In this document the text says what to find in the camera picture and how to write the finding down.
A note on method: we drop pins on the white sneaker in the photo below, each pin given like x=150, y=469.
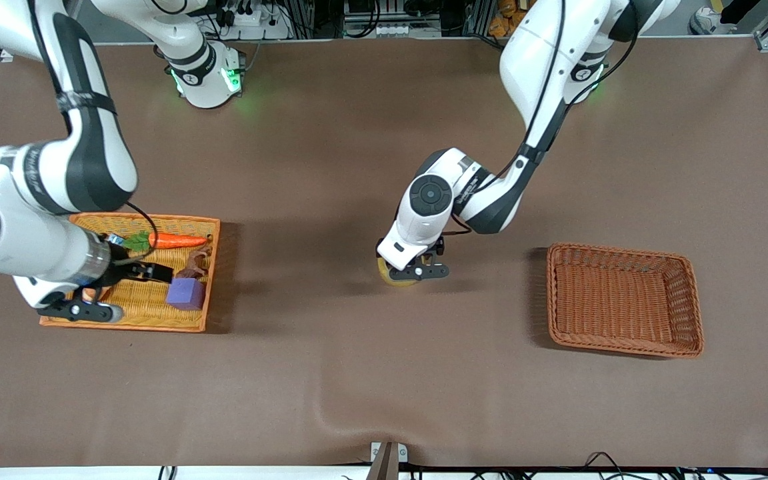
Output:
x=704, y=21

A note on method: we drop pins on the pile of bread rolls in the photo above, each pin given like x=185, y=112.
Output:
x=498, y=26

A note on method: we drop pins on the yellow clear tape roll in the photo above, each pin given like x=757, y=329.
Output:
x=402, y=283

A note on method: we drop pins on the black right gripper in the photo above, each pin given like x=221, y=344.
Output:
x=119, y=269

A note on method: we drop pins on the brown camera post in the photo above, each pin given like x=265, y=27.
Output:
x=384, y=466

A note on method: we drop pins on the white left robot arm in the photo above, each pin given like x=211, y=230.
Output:
x=544, y=60

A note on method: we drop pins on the brown wicker basket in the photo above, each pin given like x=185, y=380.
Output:
x=610, y=300

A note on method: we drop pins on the orange toy carrot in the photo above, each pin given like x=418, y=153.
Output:
x=177, y=240

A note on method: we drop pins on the purple cube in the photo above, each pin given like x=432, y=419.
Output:
x=185, y=294

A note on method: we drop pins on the slim white power strip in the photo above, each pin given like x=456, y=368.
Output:
x=407, y=30

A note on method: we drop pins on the toy croissant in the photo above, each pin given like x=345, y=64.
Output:
x=90, y=293

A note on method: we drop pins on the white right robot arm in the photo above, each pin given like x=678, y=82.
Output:
x=17, y=233

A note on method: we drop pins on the dark trouser leg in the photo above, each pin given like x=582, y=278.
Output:
x=740, y=10

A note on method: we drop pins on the small blue can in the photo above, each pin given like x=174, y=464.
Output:
x=116, y=238

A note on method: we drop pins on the white power strip with plugs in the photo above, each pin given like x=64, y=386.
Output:
x=257, y=26

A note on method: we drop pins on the brown toy pretzel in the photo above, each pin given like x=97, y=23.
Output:
x=192, y=270

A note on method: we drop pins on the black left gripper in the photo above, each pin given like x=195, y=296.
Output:
x=440, y=247

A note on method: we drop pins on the yellow woven tray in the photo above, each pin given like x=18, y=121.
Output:
x=150, y=306

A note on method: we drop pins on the white metal bracket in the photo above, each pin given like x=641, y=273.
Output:
x=402, y=453

